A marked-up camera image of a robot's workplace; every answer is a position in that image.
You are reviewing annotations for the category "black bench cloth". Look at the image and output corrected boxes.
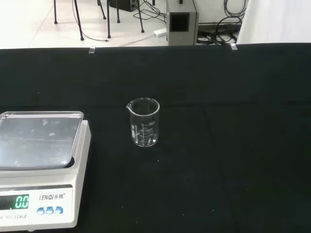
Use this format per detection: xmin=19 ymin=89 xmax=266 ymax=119
xmin=0 ymin=43 xmax=311 ymax=233

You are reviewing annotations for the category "grey metal box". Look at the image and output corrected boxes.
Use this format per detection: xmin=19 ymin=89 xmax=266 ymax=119
xmin=166 ymin=0 xmax=199 ymax=47

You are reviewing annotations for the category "black tripod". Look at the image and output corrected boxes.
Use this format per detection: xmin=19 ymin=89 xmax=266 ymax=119
xmin=106 ymin=0 xmax=145 ymax=39
xmin=53 ymin=0 xmax=107 ymax=41

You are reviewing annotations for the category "black case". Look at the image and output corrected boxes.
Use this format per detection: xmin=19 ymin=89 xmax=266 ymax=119
xmin=109 ymin=0 xmax=142 ymax=12

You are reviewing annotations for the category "white electronic balance steel pan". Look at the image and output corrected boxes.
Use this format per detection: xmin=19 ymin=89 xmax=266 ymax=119
xmin=0 ymin=111 xmax=92 ymax=233

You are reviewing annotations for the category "white panel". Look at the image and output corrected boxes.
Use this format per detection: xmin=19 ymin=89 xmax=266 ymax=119
xmin=237 ymin=0 xmax=311 ymax=46

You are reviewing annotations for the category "black cable coil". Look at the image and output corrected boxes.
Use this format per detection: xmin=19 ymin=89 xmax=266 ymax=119
xmin=198 ymin=0 xmax=245 ymax=46

